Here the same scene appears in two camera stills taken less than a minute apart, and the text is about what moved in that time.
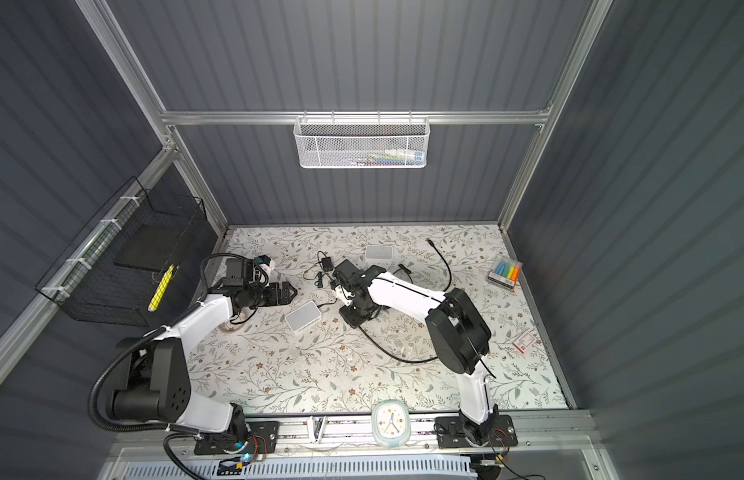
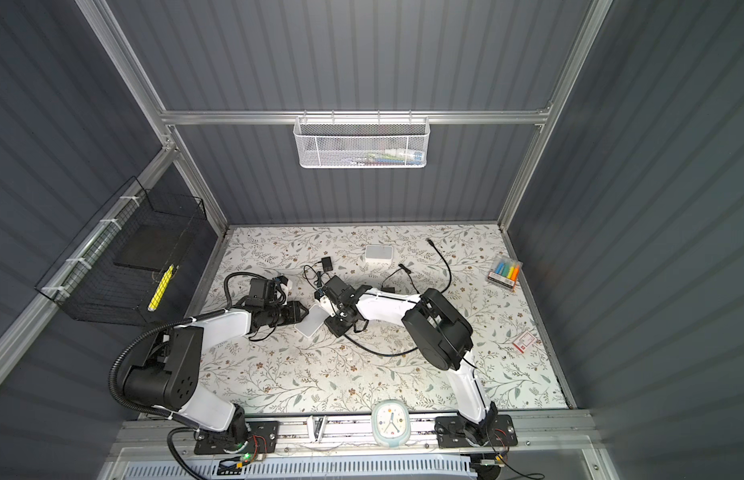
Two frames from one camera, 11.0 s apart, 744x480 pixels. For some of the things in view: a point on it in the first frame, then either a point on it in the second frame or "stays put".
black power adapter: x=327 y=264 stays put
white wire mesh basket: x=359 y=142 stays put
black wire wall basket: x=121 y=268 stays put
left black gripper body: x=270 y=295 to x=287 y=314
